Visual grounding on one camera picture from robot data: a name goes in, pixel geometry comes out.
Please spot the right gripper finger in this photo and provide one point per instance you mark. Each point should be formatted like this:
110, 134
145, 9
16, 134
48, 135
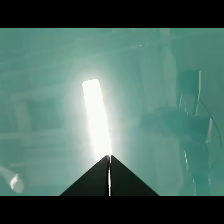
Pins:
95, 181

